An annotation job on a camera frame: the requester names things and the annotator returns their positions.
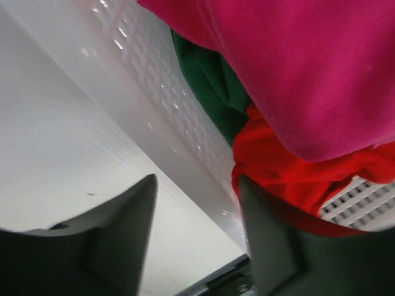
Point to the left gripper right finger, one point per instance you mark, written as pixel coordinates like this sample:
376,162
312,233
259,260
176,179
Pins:
295,253

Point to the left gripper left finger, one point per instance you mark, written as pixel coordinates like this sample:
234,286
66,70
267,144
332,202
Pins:
100,252

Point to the red t shirt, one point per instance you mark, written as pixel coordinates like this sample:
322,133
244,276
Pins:
299,188

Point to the white plastic basket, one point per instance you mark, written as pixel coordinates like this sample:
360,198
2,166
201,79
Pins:
93,100

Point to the pink t shirt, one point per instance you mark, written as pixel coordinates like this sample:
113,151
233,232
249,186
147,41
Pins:
320,72

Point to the green t shirt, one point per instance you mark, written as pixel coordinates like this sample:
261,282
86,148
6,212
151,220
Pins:
215,86

